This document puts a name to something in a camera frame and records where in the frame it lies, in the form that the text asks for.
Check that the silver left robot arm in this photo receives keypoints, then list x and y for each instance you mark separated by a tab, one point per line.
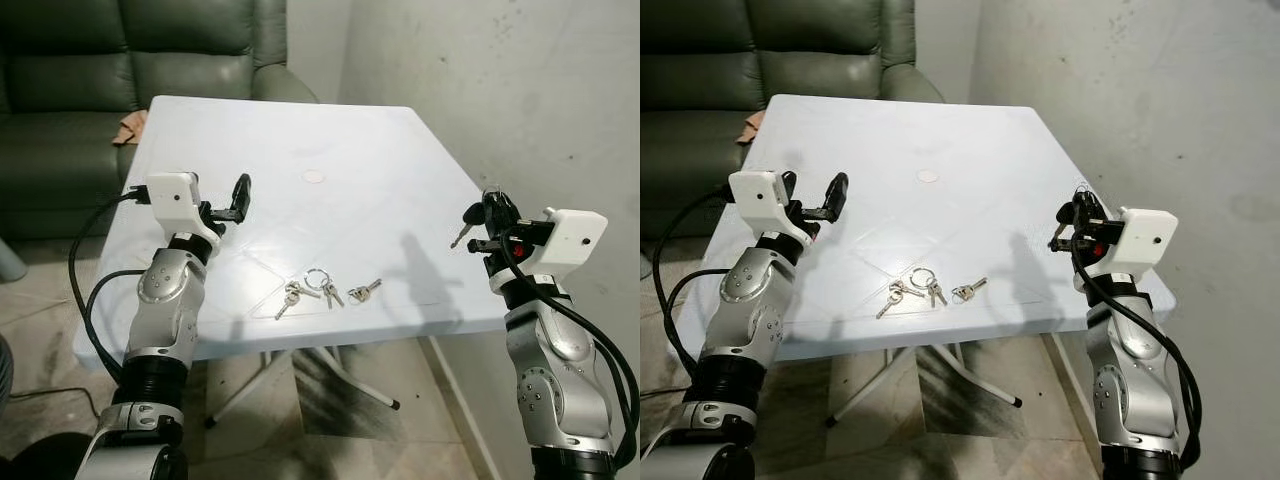
745	320
160	320

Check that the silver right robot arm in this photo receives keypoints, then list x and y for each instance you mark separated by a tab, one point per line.
555	370
1135	380

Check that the small metal key bunch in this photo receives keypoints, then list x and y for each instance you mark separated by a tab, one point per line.
290	296
970	290
893	295
365	291

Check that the small brown cloth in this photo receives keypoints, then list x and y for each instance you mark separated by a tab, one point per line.
752	127
130	128

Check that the green leather sofa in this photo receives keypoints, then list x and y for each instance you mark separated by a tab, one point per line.
80	80
720	80

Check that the grey plastic furniture leg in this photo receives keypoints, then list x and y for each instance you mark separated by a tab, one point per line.
10	262

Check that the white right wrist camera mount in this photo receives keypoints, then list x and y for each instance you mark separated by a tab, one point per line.
1140	238
570	238

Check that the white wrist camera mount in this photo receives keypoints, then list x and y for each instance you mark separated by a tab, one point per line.
175	198
570	238
762	198
1140	238

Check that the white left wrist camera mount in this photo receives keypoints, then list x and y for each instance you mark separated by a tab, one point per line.
175	198
762	198

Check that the white metal table leg frame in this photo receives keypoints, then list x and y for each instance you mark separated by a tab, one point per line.
970	378
350	380

